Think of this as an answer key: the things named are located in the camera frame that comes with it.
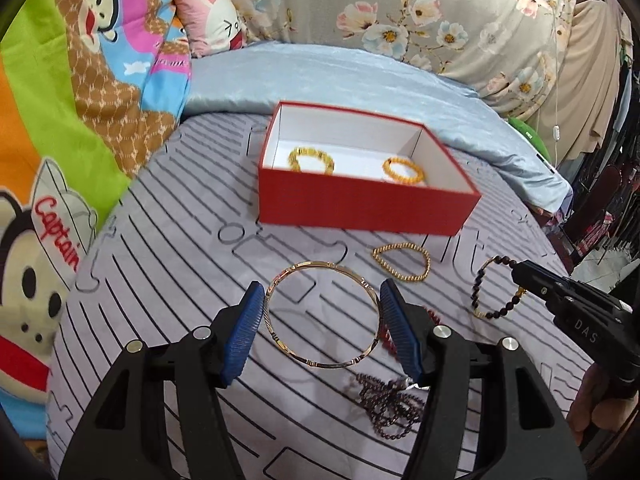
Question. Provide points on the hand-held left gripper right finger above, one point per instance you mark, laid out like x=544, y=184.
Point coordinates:
x=400, y=335

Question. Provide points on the colourful monkey printed blanket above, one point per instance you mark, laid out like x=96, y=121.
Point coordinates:
x=50, y=110

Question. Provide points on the plaid cloth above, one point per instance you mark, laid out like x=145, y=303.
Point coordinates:
x=597, y=230

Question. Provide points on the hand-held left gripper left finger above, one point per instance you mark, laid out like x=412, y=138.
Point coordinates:
x=245, y=335

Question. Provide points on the pink cartoon pillow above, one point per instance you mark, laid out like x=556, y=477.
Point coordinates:
x=210, y=20

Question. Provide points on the red cardboard box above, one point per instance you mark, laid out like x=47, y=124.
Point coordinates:
x=350, y=205

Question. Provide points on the person's right hand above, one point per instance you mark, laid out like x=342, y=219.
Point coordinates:
x=592, y=400

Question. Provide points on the light blue quilt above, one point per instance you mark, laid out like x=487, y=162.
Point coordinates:
x=375, y=75

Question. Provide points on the green plush cushion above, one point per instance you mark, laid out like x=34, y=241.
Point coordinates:
x=525, y=130

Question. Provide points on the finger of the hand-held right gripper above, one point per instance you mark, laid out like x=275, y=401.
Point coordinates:
x=535, y=272
x=540, y=296

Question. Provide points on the dark red chair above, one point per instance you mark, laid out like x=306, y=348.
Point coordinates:
x=600, y=195

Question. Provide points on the gold bangle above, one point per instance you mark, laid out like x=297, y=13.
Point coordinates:
x=325, y=264

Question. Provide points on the grey floral quilt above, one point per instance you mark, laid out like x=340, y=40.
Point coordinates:
x=350, y=0

